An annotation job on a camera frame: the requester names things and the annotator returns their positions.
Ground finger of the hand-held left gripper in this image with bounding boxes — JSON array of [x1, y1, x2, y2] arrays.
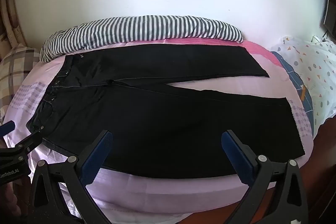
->
[[0, 121, 16, 137], [14, 126, 44, 155]]

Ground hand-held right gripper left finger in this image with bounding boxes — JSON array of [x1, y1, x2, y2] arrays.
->
[[29, 130, 114, 224]]

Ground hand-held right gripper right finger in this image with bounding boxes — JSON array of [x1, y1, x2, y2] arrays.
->
[[221, 130, 309, 224]]

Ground black pants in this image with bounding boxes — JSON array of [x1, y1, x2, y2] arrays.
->
[[27, 44, 306, 180]]

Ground brown plaid pillow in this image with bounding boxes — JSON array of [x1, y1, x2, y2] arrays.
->
[[0, 46, 42, 109]]

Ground pink lavender bed sheet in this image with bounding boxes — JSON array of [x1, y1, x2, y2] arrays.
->
[[0, 38, 316, 224]]

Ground blue checked cloth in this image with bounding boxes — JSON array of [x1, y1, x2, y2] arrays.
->
[[278, 54, 314, 138]]

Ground beige brown curtain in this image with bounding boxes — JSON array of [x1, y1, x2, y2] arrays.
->
[[0, 0, 28, 56]]

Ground white pillow with coloured shapes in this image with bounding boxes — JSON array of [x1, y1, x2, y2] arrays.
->
[[271, 36, 336, 133]]

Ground grey white striped duvet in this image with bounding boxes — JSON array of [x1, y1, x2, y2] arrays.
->
[[39, 15, 244, 63]]

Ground dark wall frame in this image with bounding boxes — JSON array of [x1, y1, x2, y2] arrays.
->
[[322, 0, 336, 31]]

